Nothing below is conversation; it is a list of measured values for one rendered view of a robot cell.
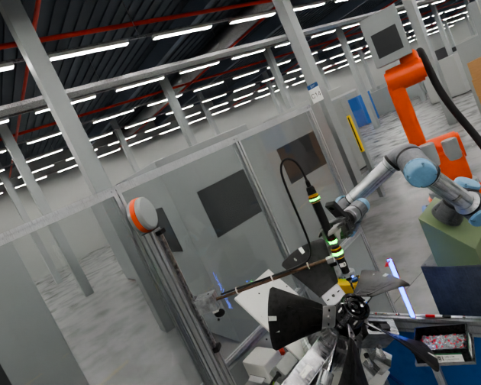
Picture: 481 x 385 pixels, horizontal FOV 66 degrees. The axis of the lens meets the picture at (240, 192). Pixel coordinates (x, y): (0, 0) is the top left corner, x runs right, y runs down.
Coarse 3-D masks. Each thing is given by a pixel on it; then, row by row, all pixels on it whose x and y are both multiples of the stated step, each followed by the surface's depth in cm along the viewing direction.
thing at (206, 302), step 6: (204, 294) 170; (210, 294) 166; (216, 294) 170; (192, 300) 167; (198, 300) 166; (204, 300) 165; (210, 300) 164; (216, 300) 167; (198, 306) 166; (204, 306) 165; (210, 306) 165; (216, 306) 164; (198, 312) 168; (204, 312) 166
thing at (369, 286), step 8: (368, 272) 177; (376, 272) 176; (360, 280) 172; (368, 280) 170; (376, 280) 168; (384, 280) 167; (392, 280) 167; (400, 280) 167; (360, 288) 166; (368, 288) 163; (376, 288) 161; (384, 288) 161; (392, 288) 160
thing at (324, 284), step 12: (300, 252) 169; (312, 252) 167; (324, 252) 166; (288, 264) 168; (324, 264) 163; (300, 276) 164; (312, 276) 162; (324, 276) 160; (336, 276) 158; (312, 288) 161; (324, 288) 158
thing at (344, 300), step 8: (344, 296) 148; (352, 296) 150; (360, 296) 150; (344, 304) 146; (352, 304) 148; (360, 304) 148; (336, 312) 149; (344, 312) 144; (352, 312) 144; (360, 312) 145; (368, 312) 145; (336, 320) 151; (344, 320) 145; (352, 320) 143; (360, 320) 143; (336, 328) 149; (344, 328) 149; (352, 328) 146; (360, 328) 152; (344, 336) 148
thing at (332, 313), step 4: (324, 308) 147; (328, 308) 148; (332, 308) 148; (324, 312) 147; (328, 312) 148; (332, 312) 148; (324, 316) 147; (332, 316) 148; (324, 320) 147; (328, 320) 148; (332, 320) 148; (324, 324) 147; (332, 324) 148
